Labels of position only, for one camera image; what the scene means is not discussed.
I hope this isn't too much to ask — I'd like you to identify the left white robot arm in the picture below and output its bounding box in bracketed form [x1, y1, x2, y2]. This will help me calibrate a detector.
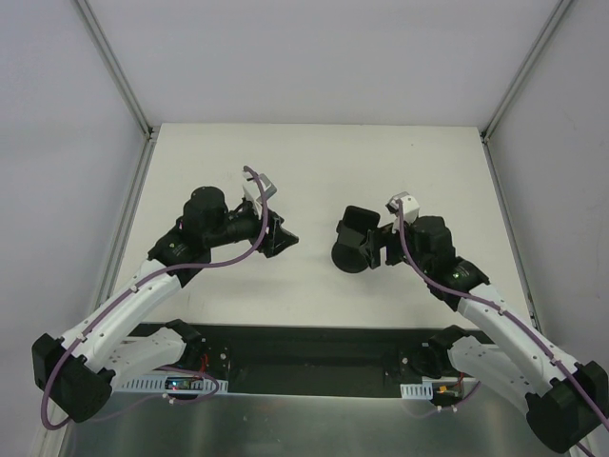
[31, 177, 299, 430]

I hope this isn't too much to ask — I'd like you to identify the aluminium frame post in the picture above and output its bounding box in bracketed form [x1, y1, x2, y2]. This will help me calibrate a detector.
[480, 0, 577, 142]
[73, 0, 161, 139]

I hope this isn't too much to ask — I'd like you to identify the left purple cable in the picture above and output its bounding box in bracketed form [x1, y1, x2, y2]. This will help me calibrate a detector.
[41, 165, 275, 432]

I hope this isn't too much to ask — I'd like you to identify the left white cable duct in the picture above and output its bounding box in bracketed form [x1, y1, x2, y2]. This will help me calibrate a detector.
[114, 373, 228, 395]

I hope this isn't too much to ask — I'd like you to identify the left aluminium frame post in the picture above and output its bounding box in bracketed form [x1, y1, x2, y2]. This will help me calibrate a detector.
[73, 0, 161, 139]

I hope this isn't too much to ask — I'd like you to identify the right white cable duct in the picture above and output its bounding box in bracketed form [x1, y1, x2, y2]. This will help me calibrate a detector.
[400, 382, 434, 401]

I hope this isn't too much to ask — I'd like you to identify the black phone stand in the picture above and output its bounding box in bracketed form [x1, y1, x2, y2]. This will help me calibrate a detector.
[331, 220, 369, 274]

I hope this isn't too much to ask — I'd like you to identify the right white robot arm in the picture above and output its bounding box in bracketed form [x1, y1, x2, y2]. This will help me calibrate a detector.
[360, 216, 608, 453]

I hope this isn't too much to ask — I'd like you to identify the right aluminium frame post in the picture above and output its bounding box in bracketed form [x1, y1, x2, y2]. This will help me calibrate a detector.
[480, 0, 577, 142]

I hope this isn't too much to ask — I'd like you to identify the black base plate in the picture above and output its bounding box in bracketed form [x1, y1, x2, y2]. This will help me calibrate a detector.
[178, 325, 469, 398]

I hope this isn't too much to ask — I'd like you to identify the black smartphone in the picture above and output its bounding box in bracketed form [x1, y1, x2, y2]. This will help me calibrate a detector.
[335, 206, 381, 250]

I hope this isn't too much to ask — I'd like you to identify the white cable duct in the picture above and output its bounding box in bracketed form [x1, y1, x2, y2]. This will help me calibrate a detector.
[400, 382, 434, 401]
[114, 373, 228, 395]

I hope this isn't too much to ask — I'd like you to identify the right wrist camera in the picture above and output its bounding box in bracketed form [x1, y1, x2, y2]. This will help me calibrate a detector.
[385, 191, 420, 232]

